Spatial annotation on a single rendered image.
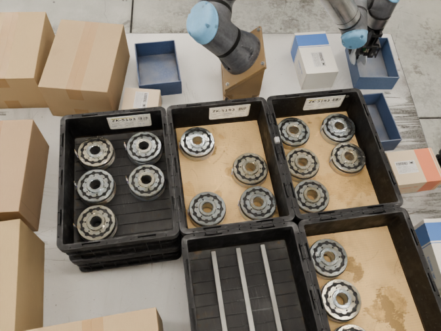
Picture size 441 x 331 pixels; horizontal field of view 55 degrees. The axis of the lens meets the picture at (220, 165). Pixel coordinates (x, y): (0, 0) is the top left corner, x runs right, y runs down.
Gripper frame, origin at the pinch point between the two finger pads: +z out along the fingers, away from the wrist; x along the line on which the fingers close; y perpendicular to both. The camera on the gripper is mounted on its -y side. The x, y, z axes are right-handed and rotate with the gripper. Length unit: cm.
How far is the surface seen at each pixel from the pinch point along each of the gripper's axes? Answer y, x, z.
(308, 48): -1.5, -18.1, -3.6
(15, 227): 71, -105, -15
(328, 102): 30.4, -18.3, -13.8
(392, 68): 3.4, 14.3, 1.0
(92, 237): 72, -87, -11
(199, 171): 52, -59, -8
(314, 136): 39.4, -22.4, -7.7
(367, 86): 10.0, 4.3, 3.5
